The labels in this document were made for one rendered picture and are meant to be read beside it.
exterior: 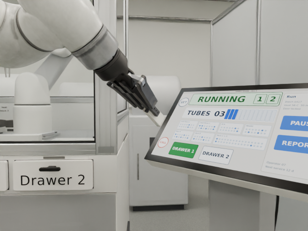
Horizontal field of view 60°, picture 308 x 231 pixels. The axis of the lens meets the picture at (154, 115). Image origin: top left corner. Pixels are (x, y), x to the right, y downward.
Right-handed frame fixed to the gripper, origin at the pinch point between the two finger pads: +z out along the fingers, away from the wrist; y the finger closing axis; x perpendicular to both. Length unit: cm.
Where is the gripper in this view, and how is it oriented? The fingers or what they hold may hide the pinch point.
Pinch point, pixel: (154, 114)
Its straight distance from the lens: 70.0
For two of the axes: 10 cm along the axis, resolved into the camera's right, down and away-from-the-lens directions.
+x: -4.8, 7.9, -3.8
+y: -6.9, -0.7, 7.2
